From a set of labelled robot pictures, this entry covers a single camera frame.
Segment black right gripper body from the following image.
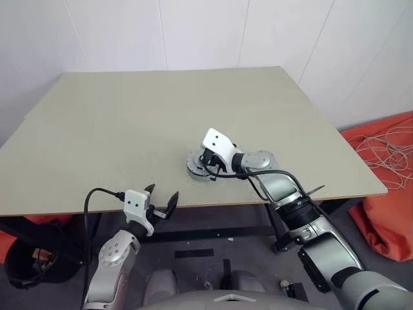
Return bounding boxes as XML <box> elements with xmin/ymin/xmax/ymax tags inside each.
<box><xmin>198</xmin><ymin>146</ymin><xmax>227</xmax><ymax>174</ymax></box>

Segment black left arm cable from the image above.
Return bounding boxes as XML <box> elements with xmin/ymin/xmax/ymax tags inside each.
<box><xmin>83</xmin><ymin>187</ymin><xmax>126</xmax><ymax>305</ymax></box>

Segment dark rounded grey shape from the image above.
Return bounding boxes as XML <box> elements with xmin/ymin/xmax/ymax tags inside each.
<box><xmin>220</xmin><ymin>258</ymin><xmax>266</xmax><ymax>294</ymax></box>
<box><xmin>143</xmin><ymin>269</ymin><xmax>179</xmax><ymax>307</ymax></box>

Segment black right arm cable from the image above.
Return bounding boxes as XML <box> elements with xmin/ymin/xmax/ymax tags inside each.
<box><xmin>206</xmin><ymin>163</ymin><xmax>326</xmax><ymax>223</ymax></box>

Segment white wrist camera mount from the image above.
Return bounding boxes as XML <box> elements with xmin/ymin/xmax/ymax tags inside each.
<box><xmin>202</xmin><ymin>127</ymin><xmax>239</xmax><ymax>172</ymax></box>
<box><xmin>123</xmin><ymin>189</ymin><xmax>156</xmax><ymax>238</ymax></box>

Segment black floor tape strip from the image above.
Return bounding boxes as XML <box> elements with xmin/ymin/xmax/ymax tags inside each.
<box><xmin>174</xmin><ymin>248</ymin><xmax>215</xmax><ymax>260</ymax></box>

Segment grey spoked rotor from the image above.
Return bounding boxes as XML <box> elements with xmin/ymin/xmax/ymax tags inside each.
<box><xmin>185</xmin><ymin>147</ymin><xmax>215</xmax><ymax>177</ymax></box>

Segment tangled white cable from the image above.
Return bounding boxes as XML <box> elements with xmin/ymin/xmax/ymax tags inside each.
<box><xmin>349</xmin><ymin>125</ymin><xmax>413</xmax><ymax>191</ymax></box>

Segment orange cloth under table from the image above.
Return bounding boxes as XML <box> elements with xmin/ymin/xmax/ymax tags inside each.
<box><xmin>0</xmin><ymin>214</ymin><xmax>72</xmax><ymax>256</ymax></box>

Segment small black white floor fixture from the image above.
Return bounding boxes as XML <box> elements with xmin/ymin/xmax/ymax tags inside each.
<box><xmin>279</xmin><ymin>278</ymin><xmax>310</xmax><ymax>300</ymax></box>

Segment grey robot torso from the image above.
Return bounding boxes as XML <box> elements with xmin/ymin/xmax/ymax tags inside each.
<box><xmin>134</xmin><ymin>288</ymin><xmax>324</xmax><ymax>310</ymax></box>

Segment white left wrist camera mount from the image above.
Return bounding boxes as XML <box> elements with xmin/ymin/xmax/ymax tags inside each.
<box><xmin>123</xmin><ymin>189</ymin><xmax>156</xmax><ymax>238</ymax></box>

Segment orange fabric bag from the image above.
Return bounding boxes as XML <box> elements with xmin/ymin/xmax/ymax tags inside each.
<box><xmin>339</xmin><ymin>110</ymin><xmax>413</xmax><ymax>263</ymax></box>

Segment black waste bin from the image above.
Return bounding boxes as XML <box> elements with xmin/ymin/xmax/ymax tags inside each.
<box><xmin>4</xmin><ymin>238</ymin><xmax>82</xmax><ymax>291</ymax></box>

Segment black table frame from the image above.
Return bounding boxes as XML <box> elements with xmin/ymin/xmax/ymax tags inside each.
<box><xmin>0</xmin><ymin>196</ymin><xmax>376</xmax><ymax>256</ymax></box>

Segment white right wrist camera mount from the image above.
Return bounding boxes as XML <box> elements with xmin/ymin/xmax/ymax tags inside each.
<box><xmin>202</xmin><ymin>127</ymin><xmax>239</xmax><ymax>172</ymax></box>

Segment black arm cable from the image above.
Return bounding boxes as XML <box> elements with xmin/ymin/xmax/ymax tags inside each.
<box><xmin>83</xmin><ymin>187</ymin><xmax>126</xmax><ymax>305</ymax></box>
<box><xmin>206</xmin><ymin>163</ymin><xmax>326</xmax><ymax>223</ymax></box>

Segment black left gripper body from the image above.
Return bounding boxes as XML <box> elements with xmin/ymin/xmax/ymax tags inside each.
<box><xmin>145</xmin><ymin>194</ymin><xmax>168</xmax><ymax>227</ymax></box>

